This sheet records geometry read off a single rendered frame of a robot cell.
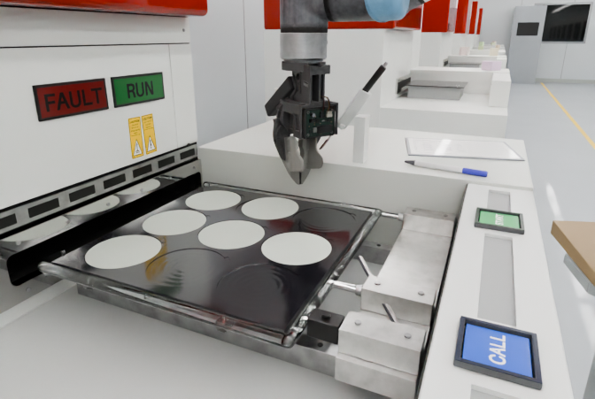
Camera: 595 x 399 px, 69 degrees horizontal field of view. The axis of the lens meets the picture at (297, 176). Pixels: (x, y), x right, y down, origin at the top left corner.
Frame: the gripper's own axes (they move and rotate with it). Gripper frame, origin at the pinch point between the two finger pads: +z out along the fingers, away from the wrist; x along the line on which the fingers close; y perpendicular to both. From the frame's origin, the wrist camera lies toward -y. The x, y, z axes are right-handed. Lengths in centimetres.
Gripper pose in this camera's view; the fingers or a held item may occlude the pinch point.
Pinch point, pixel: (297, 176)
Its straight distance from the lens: 77.5
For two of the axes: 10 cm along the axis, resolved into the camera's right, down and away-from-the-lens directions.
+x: 8.7, -1.5, 4.6
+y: 4.9, 2.7, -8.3
